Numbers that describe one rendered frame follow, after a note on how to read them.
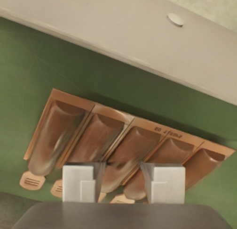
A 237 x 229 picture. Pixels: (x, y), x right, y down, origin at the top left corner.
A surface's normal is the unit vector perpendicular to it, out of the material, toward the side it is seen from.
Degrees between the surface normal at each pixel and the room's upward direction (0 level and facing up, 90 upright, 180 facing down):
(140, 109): 2
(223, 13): 0
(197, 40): 90
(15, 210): 90
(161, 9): 90
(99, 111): 2
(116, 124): 90
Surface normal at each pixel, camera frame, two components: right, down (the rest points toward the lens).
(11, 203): 0.41, -0.62
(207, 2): -0.06, 0.71
